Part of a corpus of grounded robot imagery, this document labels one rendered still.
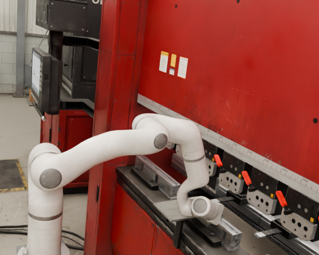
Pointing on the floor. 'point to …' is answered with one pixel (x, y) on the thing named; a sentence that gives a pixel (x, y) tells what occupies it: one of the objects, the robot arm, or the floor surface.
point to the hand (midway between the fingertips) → (218, 215)
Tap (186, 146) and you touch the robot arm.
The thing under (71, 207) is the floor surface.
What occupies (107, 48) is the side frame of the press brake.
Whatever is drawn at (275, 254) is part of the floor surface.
